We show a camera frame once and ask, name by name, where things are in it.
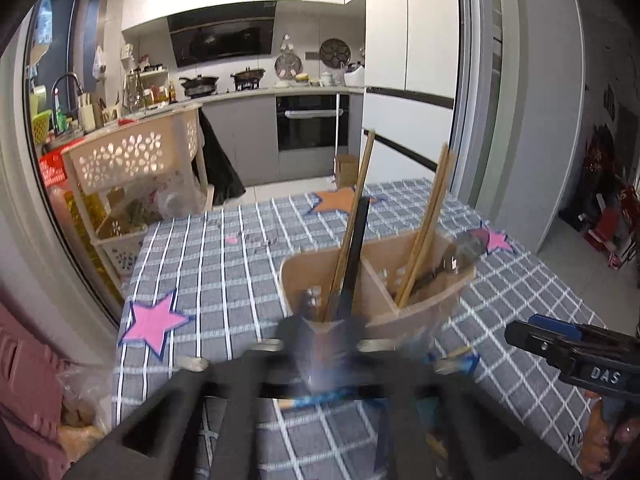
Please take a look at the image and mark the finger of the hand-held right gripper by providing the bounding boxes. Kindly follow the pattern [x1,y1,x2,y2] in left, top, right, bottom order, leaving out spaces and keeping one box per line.
[529,313,640,349]
[504,320,589,369]

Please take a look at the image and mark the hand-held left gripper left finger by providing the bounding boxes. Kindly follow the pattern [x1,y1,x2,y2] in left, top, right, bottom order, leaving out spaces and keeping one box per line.
[65,311,326,480]

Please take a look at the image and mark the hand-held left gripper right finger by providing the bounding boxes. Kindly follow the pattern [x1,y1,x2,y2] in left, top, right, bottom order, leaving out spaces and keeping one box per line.
[325,315,583,480]

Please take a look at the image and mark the blue patterned chopstick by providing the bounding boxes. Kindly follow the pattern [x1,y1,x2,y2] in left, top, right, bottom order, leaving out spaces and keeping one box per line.
[277,352,481,411]

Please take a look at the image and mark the beige plastic utensil holder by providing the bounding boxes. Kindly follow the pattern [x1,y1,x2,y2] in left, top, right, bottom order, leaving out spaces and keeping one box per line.
[279,230,478,341]

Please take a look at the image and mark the black utensil handle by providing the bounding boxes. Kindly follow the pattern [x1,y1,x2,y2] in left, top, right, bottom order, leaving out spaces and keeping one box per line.
[336,196,373,323]

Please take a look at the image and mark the wooden chopstick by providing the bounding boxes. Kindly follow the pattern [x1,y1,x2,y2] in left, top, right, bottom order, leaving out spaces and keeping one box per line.
[402,151,459,306]
[322,129,377,322]
[395,143,451,307]

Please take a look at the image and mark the person's right hand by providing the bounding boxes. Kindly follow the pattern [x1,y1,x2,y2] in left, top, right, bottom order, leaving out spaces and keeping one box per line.
[582,392,640,480]

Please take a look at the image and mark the grey checked star tablecloth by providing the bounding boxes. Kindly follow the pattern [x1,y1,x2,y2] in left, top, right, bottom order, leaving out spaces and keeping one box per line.
[112,176,626,480]

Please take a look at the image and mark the red festive decorations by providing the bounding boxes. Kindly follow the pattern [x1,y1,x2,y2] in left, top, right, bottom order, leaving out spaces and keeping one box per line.
[557,122,640,267]

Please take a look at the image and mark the cardboard box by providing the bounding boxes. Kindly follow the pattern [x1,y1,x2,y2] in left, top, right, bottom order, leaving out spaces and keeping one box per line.
[333,154,362,189]

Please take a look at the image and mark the black hanging cloth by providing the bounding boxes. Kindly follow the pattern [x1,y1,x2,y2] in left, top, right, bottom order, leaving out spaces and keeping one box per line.
[197,109,247,207]

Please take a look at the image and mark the black built-in oven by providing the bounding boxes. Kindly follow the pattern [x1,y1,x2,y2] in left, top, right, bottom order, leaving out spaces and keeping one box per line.
[275,94,351,155]

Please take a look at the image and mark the beige flower-hole basket rack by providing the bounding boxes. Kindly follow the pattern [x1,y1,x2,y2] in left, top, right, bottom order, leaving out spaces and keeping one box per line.
[61,104,217,286]

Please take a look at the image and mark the clear plastic bag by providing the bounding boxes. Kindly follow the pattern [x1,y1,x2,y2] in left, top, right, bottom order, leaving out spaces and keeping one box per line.
[56,360,118,463]

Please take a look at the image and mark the black cooking pot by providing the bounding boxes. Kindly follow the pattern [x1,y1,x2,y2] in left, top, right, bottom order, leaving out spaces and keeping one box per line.
[230,66,267,91]

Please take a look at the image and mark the black wok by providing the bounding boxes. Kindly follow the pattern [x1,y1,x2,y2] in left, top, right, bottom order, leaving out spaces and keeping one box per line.
[178,75,221,99]

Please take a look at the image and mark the round metal steamer rack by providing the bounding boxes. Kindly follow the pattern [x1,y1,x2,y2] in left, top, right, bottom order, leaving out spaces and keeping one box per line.
[273,53,303,81]

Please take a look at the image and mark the round dark steamer rack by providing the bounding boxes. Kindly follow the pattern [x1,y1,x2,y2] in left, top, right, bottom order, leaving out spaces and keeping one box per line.
[319,37,354,69]

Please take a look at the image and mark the white spice shelf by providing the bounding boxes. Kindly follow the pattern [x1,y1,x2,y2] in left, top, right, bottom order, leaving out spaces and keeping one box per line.
[122,66,173,112]

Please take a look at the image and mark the black range hood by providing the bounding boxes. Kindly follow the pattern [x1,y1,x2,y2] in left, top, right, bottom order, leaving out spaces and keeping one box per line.
[166,1,277,68]

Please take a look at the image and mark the white refrigerator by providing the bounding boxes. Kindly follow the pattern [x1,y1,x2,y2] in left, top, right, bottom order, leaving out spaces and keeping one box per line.
[361,0,463,186]

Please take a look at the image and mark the green plastic basket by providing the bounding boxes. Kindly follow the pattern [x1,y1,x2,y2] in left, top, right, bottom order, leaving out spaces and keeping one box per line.
[31,109,55,142]

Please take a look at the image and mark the black kitchen faucet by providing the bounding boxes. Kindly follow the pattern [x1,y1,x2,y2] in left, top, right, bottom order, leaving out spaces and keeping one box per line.
[51,73,86,133]

